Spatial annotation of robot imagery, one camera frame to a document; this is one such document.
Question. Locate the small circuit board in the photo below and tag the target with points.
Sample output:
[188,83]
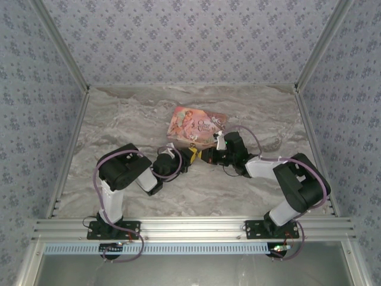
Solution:
[116,244]
[281,247]

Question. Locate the grey sheet metal panel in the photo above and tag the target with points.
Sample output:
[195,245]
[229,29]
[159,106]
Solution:
[190,271]

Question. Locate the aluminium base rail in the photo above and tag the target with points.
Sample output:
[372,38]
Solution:
[190,228]

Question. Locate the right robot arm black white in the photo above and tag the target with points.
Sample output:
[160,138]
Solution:
[303,184]

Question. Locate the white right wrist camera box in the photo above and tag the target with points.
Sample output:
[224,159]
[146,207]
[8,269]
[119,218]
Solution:
[220,143]

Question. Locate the aluminium frame post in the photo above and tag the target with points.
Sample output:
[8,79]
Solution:
[320,44]
[63,44]

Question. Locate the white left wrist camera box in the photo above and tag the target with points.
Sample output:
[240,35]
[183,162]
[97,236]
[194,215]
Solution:
[170,152]

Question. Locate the pink decorated wooden box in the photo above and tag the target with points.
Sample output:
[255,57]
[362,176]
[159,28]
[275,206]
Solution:
[193,122]

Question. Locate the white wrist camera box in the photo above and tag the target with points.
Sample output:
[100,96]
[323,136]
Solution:
[170,152]
[220,143]

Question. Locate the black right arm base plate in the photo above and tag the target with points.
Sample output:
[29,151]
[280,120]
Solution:
[253,233]

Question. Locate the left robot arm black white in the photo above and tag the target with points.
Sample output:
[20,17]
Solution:
[125,167]

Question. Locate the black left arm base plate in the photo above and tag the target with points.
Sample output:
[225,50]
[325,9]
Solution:
[129,235]

